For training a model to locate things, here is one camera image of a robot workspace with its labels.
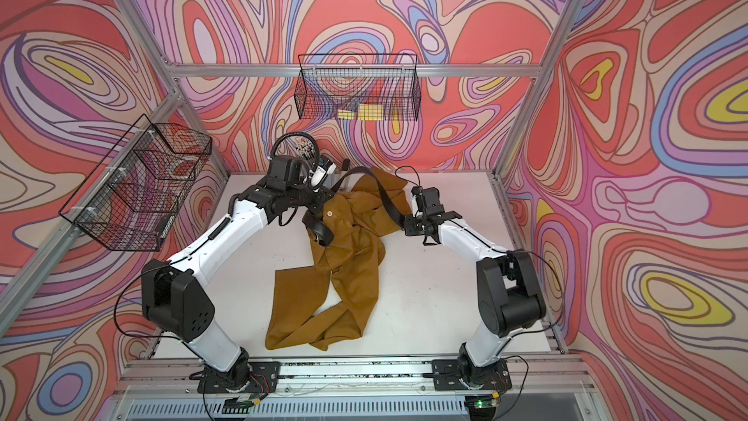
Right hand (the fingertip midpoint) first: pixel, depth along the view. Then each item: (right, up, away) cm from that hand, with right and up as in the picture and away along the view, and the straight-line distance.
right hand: (413, 228), depth 94 cm
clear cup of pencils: (-38, +28, +10) cm, 48 cm away
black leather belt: (-27, +1, -16) cm, 31 cm away
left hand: (-25, +12, -10) cm, 29 cm away
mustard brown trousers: (-24, -20, -7) cm, 32 cm away
